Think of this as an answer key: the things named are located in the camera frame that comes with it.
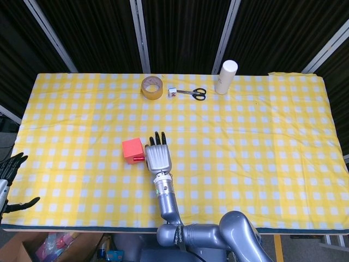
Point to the blue plastic package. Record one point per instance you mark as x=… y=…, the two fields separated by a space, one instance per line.
x=114 y=255

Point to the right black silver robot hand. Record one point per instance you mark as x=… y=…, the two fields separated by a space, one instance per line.
x=158 y=158

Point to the red cube block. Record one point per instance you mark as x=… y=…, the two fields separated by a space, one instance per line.
x=132 y=150

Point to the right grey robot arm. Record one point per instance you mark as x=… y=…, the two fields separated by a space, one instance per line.
x=201 y=234

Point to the yellow white checkered tablecloth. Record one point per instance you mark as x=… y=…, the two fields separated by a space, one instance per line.
x=245 y=150

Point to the red and white marker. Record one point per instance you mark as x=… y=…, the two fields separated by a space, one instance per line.
x=138 y=158

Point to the clear packing tape roll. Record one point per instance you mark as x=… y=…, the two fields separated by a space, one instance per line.
x=156 y=92

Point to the white mahjong tile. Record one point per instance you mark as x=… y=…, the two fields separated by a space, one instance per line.
x=172 y=92

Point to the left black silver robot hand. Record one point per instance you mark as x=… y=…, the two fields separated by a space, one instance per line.
x=11 y=166

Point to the white metal frame post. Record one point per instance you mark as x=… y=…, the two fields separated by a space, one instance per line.
x=9 y=114
x=324 y=49
x=226 y=35
x=140 y=35
x=50 y=35

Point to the brown cardboard box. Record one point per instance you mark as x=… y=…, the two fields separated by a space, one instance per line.
x=19 y=249

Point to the white cylindrical bottle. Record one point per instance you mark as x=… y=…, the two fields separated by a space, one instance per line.
x=225 y=79

